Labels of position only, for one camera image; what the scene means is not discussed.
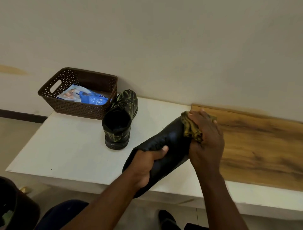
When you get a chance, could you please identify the person's dark trousers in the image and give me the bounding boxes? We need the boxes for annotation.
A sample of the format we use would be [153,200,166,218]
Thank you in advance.
[34,199,209,230]

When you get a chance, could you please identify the wooden board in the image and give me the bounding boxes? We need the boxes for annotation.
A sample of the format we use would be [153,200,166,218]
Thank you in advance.
[190,104,303,192]

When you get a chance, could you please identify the brown perforated plastic basket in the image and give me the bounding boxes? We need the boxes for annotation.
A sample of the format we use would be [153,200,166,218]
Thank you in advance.
[38,67,118,120]

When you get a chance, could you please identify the blue and white plastic packet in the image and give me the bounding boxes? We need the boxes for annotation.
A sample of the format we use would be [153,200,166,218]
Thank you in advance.
[56,84,112,106]

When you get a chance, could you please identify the black bucket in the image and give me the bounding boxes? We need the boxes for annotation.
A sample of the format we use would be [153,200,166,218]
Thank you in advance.
[0,176,41,230]

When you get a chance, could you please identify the yellow checked cloth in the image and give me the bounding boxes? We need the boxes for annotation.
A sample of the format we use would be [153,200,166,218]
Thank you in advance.
[181,111,218,142]

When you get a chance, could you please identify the person's left forearm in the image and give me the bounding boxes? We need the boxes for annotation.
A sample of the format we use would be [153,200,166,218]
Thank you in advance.
[60,169,140,230]

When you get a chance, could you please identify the person's left hand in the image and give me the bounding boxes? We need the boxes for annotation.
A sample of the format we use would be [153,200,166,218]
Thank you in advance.
[123,145,169,190]

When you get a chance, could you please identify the person's black worn shoe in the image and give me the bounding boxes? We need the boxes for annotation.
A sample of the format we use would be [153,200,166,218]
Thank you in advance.
[158,209,178,230]

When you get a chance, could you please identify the black leather shoe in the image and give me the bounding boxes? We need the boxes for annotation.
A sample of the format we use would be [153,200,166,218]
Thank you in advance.
[122,116,193,199]
[102,89,139,150]

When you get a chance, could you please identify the person's right hand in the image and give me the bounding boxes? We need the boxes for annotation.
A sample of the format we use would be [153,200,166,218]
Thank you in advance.
[188,108,225,176]

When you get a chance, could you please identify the person's right forearm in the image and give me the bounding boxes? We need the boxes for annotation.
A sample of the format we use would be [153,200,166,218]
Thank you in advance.
[196,169,249,230]

